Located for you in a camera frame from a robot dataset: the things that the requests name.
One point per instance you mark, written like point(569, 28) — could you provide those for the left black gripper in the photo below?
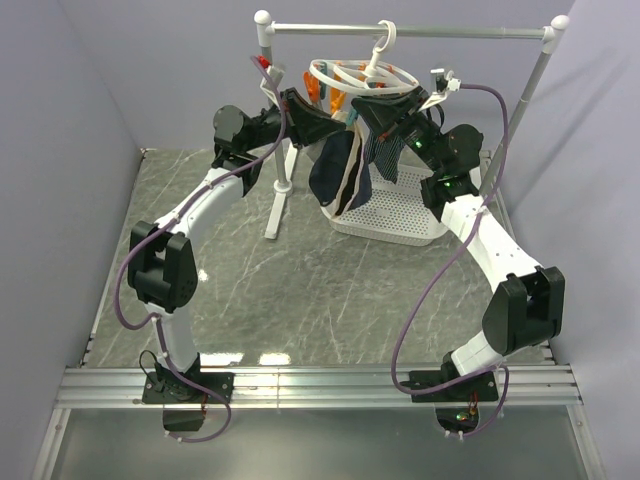
point(305, 122)

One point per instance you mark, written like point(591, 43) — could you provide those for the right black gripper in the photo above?
point(383, 114)

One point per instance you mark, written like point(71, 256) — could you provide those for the white round clip hanger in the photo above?
point(337, 79)

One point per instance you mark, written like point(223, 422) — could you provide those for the navy blue underwear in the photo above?
point(340, 177)

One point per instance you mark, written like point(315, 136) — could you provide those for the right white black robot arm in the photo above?
point(527, 302)

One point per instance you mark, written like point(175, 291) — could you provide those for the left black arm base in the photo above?
point(184, 406)

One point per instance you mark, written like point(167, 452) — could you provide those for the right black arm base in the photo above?
point(458, 409)

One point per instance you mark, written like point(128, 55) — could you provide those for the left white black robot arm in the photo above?
point(162, 269)

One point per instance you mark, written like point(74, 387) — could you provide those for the striped hanging underwear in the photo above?
point(384, 155)

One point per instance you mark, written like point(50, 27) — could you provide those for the white perforated laundry basket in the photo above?
point(395, 212)

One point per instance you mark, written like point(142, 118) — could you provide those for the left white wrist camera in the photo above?
point(275, 72)

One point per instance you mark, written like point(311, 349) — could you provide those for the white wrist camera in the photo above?
point(275, 72)
point(444, 82)

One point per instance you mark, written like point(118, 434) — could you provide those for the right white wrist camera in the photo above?
point(444, 82)

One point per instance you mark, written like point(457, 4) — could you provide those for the aluminium mounting rail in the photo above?
point(359, 387)

